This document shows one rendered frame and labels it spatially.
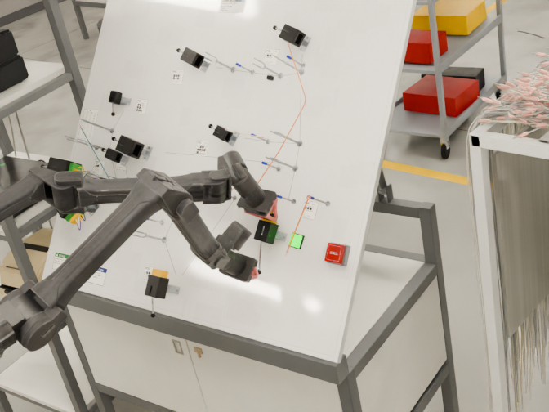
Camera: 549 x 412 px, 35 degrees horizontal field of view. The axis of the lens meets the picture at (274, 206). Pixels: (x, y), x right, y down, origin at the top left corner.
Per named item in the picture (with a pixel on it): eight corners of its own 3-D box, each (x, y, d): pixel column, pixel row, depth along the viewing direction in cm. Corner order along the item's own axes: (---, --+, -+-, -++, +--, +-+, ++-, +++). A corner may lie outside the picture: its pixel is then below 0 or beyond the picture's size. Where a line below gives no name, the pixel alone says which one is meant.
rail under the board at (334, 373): (339, 386, 229) (335, 367, 226) (45, 297, 296) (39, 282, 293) (350, 373, 233) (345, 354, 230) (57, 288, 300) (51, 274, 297)
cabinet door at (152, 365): (210, 424, 284) (181, 329, 265) (95, 382, 315) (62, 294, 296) (213, 420, 285) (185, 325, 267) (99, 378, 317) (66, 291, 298)
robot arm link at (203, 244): (140, 186, 182) (176, 217, 178) (159, 166, 183) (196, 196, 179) (189, 252, 221) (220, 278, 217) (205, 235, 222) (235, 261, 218)
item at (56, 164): (64, 163, 297) (33, 153, 286) (100, 169, 287) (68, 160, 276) (60, 181, 297) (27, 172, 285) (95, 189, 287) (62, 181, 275)
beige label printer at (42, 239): (43, 318, 312) (26, 273, 302) (3, 307, 323) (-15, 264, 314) (98, 271, 333) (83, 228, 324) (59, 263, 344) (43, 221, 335)
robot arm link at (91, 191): (57, 217, 219) (53, 184, 212) (59, 202, 223) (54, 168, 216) (227, 209, 225) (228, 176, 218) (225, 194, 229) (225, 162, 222)
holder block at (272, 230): (261, 240, 240) (253, 239, 237) (267, 221, 241) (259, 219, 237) (273, 244, 238) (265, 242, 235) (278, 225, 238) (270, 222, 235)
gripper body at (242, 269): (230, 251, 236) (216, 243, 230) (259, 261, 230) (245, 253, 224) (221, 273, 235) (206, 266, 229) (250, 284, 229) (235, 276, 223)
